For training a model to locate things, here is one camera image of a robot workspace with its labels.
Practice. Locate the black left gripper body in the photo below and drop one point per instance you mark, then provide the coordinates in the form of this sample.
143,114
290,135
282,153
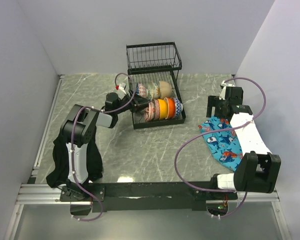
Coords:
133,105

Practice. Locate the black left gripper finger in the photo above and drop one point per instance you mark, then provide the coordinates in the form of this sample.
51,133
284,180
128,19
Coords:
140,108
143,101

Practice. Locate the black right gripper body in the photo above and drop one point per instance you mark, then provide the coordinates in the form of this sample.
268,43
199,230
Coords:
214,101

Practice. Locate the red floral bowl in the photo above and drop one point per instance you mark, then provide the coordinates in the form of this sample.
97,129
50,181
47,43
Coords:
149,112

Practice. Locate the blue triangle pattern bowl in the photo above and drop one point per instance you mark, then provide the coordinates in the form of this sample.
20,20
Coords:
141,90

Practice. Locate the grey leaf pattern bowl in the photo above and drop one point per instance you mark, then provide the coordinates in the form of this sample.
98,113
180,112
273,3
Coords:
156,109

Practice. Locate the cream floral seahorse bowl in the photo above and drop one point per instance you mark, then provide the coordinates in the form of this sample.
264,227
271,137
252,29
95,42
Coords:
153,91

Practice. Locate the orange bowl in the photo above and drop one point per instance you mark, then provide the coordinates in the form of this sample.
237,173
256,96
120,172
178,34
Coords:
163,109

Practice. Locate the beige bowl white inside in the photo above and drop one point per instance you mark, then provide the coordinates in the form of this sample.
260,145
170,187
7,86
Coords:
165,89

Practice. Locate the white pinkish bowl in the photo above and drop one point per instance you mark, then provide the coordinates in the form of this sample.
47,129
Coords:
170,107

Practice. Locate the red pattern blue zigzag bowl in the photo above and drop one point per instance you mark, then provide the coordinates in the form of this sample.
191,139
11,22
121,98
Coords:
178,107

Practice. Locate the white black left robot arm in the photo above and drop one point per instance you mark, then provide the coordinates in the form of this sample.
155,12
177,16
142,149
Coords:
79,132

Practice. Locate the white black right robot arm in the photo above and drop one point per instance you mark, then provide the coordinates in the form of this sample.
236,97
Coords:
258,169

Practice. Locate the black two-tier dish rack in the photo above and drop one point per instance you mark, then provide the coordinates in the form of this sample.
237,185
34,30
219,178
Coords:
154,62

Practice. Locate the blue shark print cloth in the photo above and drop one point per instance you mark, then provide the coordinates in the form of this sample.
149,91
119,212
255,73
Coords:
222,142

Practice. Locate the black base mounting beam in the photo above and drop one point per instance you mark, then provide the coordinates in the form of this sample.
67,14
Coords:
134,196

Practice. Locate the black cloth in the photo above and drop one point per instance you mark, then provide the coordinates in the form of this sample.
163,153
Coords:
60,156

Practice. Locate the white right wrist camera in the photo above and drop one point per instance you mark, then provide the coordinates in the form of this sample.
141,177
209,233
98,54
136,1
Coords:
225,86

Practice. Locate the aluminium frame rail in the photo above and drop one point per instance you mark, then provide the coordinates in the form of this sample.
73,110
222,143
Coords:
42,194

